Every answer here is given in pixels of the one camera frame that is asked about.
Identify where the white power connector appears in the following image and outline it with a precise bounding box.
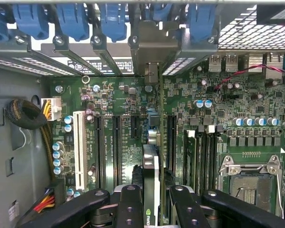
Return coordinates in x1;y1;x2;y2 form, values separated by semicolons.
40;97;63;122

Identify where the short black expansion slot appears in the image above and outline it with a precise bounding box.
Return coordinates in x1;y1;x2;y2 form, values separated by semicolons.
130;115;141;140

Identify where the rear port panel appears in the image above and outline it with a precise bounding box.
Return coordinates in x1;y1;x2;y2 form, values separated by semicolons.
208;53;285;80

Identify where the white PCI expansion slot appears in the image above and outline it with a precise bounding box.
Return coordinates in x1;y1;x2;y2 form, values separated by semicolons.
72;110;89;192

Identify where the black RAM slot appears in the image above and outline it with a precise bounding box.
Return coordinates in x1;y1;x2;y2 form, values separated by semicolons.
206;125;217;191
197;132;206;193

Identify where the metal socket cover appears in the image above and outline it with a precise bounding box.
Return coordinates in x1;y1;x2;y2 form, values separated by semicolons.
218;154;284;178

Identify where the green motherboard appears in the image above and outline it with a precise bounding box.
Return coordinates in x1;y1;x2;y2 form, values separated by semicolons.
47;54;285;221

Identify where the coloured power wire bundle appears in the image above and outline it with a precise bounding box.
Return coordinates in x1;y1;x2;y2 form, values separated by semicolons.
32;187;57;214

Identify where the black sleeved cable bundle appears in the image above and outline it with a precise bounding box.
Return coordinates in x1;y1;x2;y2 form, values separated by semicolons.
5;99;57;181

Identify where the long black expansion slot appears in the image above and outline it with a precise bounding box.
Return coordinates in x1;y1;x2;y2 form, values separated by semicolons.
167;114;178;177
93;114;106;190
112;114;123;189

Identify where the CPU socket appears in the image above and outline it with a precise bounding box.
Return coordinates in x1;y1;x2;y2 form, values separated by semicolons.
222;173;280;213

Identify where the red and black twisted wire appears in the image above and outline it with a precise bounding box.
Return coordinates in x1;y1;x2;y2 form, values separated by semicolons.
213;63;285;91

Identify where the metal expansion slot cover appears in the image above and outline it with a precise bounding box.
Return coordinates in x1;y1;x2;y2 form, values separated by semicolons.
91;34;124;76
0;35;77;77
52;34;105;76

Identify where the open grey PC case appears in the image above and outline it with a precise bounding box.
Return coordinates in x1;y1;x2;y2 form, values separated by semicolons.
0;0;285;228

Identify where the socket locking lever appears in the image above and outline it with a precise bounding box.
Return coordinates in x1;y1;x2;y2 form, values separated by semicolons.
274;174;285;219

